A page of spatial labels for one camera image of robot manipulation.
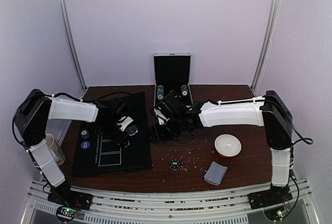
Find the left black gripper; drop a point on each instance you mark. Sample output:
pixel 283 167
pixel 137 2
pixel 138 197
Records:
pixel 126 138

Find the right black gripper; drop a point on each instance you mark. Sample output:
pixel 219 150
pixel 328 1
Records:
pixel 155 132

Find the poker chip stack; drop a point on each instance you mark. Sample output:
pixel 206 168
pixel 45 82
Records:
pixel 175 165

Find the black poker mat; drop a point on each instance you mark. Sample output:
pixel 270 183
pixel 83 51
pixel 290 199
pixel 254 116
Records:
pixel 105 155

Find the purple small blind button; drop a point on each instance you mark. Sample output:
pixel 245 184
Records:
pixel 85 145

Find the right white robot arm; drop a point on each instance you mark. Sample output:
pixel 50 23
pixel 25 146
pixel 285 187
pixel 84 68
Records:
pixel 268 111

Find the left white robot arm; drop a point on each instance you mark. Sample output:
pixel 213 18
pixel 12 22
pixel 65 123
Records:
pixel 39 112

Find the left chip stack in case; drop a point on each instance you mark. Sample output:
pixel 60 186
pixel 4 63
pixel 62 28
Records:
pixel 160 92

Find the chip stack in case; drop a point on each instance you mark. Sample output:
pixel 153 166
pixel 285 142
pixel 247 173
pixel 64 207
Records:
pixel 160 92
pixel 184 90

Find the right chip stack in case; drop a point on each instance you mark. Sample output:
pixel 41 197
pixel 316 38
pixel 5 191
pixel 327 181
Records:
pixel 184 90

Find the aluminium poker case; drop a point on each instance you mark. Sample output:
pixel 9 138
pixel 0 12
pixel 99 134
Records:
pixel 172 70

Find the deck of grey cards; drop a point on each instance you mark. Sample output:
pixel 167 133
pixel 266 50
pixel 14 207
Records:
pixel 215 174

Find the white and orange bowl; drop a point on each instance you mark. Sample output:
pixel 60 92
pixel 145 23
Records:
pixel 227 145

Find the beige mug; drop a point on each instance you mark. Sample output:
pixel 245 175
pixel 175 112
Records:
pixel 55 149

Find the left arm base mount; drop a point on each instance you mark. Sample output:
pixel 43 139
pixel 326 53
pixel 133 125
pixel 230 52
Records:
pixel 69 208

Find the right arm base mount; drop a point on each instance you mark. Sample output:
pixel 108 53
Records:
pixel 276 204

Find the left aluminium frame post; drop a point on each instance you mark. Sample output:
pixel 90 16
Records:
pixel 71 44

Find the aluminium frame post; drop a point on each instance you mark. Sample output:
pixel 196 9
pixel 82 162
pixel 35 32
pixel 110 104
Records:
pixel 71 44
pixel 266 45

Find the right aluminium frame post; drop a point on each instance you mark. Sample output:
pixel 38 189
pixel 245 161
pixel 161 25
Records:
pixel 266 45

